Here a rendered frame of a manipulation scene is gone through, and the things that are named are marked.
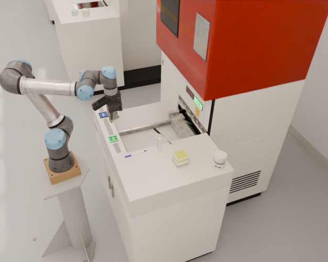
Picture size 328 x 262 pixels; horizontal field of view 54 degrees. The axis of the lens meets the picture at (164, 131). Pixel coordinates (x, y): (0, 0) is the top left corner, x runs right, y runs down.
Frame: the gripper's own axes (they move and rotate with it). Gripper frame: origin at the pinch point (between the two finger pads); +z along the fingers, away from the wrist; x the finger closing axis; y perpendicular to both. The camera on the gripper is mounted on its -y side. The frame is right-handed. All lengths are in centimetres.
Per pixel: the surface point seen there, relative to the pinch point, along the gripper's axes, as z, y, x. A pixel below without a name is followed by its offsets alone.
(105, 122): 15.0, 0.2, 18.5
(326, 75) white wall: 28, 207, 32
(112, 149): 14.6, -2.0, -8.9
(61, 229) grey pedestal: 86, -44, -3
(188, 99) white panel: 7, 59, 14
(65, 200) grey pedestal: 48, -36, -10
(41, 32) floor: 111, -21, 405
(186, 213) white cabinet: 42, 30, -50
